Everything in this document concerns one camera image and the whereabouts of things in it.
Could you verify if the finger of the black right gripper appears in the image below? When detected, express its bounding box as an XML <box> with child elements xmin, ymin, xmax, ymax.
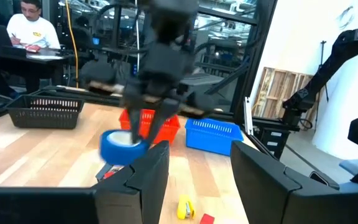
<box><xmin>146</xmin><ymin>99</ymin><xmax>180</xmax><ymax>145</ymax></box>
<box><xmin>126</xmin><ymin>104</ymin><xmax>143</xmax><ymax>145</ymax></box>

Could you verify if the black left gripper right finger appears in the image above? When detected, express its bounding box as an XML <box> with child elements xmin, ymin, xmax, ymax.
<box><xmin>230</xmin><ymin>140</ymin><xmax>358</xmax><ymax>224</ymax></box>

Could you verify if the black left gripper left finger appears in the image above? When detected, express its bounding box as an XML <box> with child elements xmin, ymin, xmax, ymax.
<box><xmin>0</xmin><ymin>140</ymin><xmax>171</xmax><ymax>224</ymax></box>

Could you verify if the blue tape roll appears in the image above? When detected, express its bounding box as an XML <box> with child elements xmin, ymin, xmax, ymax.
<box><xmin>99</xmin><ymin>129</ymin><xmax>152</xmax><ymax>166</ymax></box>

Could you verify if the black red staple remover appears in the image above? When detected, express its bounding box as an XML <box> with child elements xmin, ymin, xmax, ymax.
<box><xmin>95</xmin><ymin>162</ymin><xmax>125</xmax><ymax>183</ymax></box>

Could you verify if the small yellow stapler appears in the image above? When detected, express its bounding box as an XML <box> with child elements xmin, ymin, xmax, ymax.
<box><xmin>176</xmin><ymin>194</ymin><xmax>196</xmax><ymax>220</ymax></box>

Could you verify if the small red stapler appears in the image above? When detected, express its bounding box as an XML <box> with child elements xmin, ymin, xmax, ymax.
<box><xmin>199</xmin><ymin>213</ymin><xmax>216</xmax><ymax>224</ymax></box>

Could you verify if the black jointed support arm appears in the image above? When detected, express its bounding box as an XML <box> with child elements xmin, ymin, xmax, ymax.
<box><xmin>282</xmin><ymin>24</ymin><xmax>358</xmax><ymax>127</ymax></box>

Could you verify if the red plastic basket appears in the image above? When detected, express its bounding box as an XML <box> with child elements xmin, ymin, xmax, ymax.
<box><xmin>118</xmin><ymin>108</ymin><xmax>181</xmax><ymax>146</ymax></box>

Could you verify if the blue plastic basket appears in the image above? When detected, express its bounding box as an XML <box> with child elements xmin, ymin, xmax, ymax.
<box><xmin>184</xmin><ymin>117</ymin><xmax>245</xmax><ymax>157</ymax></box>

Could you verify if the black plastic basket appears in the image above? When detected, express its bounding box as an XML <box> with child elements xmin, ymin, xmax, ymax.
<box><xmin>6</xmin><ymin>93</ymin><xmax>85</xmax><ymax>130</ymax></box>

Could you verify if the wooden pallet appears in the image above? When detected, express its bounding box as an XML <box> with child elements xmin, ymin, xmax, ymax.
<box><xmin>251</xmin><ymin>66</ymin><xmax>320</xmax><ymax>123</ymax></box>

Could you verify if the red packet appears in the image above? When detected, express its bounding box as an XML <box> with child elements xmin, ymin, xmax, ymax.
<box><xmin>23</xmin><ymin>44</ymin><xmax>42</xmax><ymax>54</ymax></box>

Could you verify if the black desk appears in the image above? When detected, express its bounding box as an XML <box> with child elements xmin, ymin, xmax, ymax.
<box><xmin>0</xmin><ymin>45</ymin><xmax>73</xmax><ymax>95</ymax></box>

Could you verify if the person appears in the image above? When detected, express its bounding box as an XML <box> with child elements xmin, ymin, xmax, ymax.
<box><xmin>6</xmin><ymin>0</ymin><xmax>62</xmax><ymax>51</ymax></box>

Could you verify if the black tripod stand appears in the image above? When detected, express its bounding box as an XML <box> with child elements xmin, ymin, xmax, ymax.
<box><xmin>313</xmin><ymin>39</ymin><xmax>331</xmax><ymax>132</ymax></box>

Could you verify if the yellow hanging cable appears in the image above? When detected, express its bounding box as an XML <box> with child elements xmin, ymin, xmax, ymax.
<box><xmin>64</xmin><ymin>0</ymin><xmax>80</xmax><ymax>89</ymax></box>

